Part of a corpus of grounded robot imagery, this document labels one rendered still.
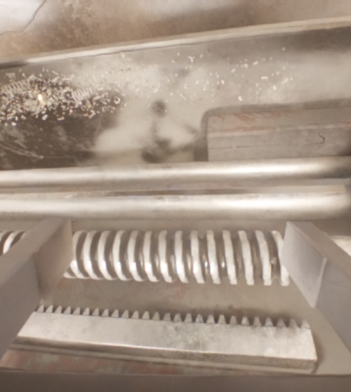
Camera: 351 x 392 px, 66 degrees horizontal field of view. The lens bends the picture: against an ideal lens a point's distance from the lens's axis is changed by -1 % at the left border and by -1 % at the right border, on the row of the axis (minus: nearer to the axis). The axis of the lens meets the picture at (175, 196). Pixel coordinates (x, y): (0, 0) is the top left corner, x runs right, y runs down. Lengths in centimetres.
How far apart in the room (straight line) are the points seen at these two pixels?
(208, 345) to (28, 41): 94
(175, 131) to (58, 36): 56
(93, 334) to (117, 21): 79
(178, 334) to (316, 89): 40
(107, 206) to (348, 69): 39
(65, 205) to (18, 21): 79
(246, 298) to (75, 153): 44
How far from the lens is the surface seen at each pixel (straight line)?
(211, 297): 29
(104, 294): 31
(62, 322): 29
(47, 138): 60
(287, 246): 17
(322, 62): 49
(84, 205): 28
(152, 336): 25
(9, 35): 105
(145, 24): 88
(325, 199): 26
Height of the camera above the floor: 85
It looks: 48 degrees down
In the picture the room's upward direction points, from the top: 170 degrees counter-clockwise
